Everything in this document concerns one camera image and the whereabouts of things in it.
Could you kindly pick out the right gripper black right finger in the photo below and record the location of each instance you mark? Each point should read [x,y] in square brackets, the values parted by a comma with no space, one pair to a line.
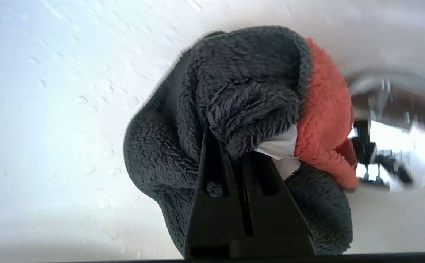
[274,215]

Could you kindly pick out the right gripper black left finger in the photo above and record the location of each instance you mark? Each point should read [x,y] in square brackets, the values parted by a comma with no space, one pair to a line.
[212,223]

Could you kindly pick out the grey and orange cloth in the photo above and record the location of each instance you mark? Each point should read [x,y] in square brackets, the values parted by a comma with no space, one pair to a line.
[241,91]

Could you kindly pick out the beige sink basin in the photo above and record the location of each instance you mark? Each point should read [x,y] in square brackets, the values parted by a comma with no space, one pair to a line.
[52,109]

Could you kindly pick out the chrome drain stopper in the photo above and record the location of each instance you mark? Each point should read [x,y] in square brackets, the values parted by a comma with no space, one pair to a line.
[417,109]

